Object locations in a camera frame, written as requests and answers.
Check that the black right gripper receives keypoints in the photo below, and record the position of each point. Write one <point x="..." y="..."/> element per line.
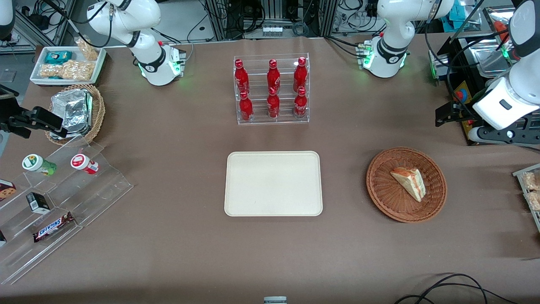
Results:
<point x="8" y="111"/>

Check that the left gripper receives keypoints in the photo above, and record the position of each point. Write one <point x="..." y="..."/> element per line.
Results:
<point x="461" y="110"/>

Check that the triangular sandwich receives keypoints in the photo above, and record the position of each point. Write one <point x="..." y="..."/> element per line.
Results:
<point x="410" y="182"/>

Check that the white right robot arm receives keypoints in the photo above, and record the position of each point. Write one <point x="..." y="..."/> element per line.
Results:
<point x="126" y="19"/>

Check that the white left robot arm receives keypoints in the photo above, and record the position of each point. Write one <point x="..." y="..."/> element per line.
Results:
<point x="390" y="50"/>

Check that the tan wicker basket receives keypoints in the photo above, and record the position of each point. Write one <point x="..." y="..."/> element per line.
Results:
<point x="99" y="109"/>

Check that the brown round wicker basket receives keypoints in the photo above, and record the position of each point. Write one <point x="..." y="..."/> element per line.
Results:
<point x="388" y="198"/>

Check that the cream rectangular tray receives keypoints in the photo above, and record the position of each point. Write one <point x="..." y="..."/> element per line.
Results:
<point x="273" y="183"/>

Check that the silver foil wrapped package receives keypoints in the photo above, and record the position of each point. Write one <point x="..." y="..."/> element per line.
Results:
<point x="74" y="110"/>

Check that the green drink cup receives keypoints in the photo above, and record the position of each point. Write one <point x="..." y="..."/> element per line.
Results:
<point x="37" y="164"/>

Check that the black food warmer machine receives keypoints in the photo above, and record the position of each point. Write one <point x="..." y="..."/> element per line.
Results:
<point x="460" y="63"/>

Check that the large clear peanut bag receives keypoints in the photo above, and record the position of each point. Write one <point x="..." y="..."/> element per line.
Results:
<point x="69" y="70"/>

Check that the white plastic snack bin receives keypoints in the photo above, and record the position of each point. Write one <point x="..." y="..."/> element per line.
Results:
<point x="40" y="63"/>

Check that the red drink cup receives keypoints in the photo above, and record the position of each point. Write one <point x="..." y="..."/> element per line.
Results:
<point x="83" y="163"/>

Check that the teal snack packet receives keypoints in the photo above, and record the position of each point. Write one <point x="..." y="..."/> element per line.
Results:
<point x="58" y="57"/>

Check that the steel warmer pan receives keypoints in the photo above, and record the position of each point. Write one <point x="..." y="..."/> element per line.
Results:
<point x="489" y="57"/>

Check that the small clear peanut bag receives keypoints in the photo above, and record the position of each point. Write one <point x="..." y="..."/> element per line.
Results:
<point x="87" y="50"/>

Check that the brown chocolate cookie box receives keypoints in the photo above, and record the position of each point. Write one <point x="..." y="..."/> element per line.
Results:
<point x="6" y="190"/>

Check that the clear acrylic tiered display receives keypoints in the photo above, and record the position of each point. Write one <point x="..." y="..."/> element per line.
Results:
<point x="97" y="185"/>

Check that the small black box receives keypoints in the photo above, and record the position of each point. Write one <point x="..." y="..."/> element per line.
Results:
<point x="38" y="202"/>

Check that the red wrapped food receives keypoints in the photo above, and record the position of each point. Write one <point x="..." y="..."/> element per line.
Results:
<point x="504" y="38"/>

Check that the teal box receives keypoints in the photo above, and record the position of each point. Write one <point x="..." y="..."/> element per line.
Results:
<point x="456" y="17"/>

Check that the clear wrapped pastry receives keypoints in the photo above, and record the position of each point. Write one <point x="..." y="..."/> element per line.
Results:
<point x="535" y="200"/>
<point x="531" y="180"/>

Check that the Snickers chocolate bar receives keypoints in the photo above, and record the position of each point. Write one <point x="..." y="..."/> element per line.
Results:
<point x="54" y="227"/>

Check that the red cola bottle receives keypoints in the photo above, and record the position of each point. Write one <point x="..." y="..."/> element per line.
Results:
<point x="300" y="105"/>
<point x="246" y="109"/>
<point x="300" y="76"/>
<point x="241" y="78"/>
<point x="273" y="106"/>
<point x="273" y="76"/>

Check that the clear acrylic bottle rack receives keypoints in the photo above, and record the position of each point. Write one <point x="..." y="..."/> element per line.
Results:
<point x="257" y="84"/>

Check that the white power strip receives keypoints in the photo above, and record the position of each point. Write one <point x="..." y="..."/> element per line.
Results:
<point x="272" y="30"/>

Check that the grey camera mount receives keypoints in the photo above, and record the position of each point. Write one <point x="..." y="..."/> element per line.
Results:
<point x="275" y="300"/>

